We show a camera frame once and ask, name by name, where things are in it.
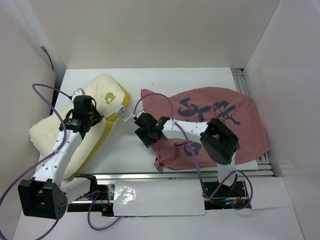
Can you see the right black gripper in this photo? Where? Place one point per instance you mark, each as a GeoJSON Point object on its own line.
{"type": "Point", "coordinates": [142, 134]}

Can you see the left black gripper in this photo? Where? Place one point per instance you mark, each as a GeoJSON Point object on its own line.
{"type": "Point", "coordinates": [98, 116]}

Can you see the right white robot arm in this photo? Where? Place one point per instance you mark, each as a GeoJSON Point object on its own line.
{"type": "Point", "coordinates": [219, 142]}

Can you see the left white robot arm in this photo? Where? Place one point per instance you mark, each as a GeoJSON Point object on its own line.
{"type": "Point", "coordinates": [45, 195]}

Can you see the white cover plate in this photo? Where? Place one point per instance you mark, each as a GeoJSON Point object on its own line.
{"type": "Point", "coordinates": [158, 198]}

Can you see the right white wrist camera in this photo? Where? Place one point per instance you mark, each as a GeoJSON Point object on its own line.
{"type": "Point", "coordinates": [138, 114]}

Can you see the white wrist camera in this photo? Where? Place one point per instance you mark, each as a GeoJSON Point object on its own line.
{"type": "Point", "coordinates": [76, 93]}
{"type": "Point", "coordinates": [138, 114]}

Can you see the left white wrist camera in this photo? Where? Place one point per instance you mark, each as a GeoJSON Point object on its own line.
{"type": "Point", "coordinates": [76, 93]}

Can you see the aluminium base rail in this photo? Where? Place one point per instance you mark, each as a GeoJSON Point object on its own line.
{"type": "Point", "coordinates": [236, 197]}

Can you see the aluminium side frame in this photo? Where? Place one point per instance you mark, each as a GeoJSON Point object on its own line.
{"type": "Point", "coordinates": [253, 140]}

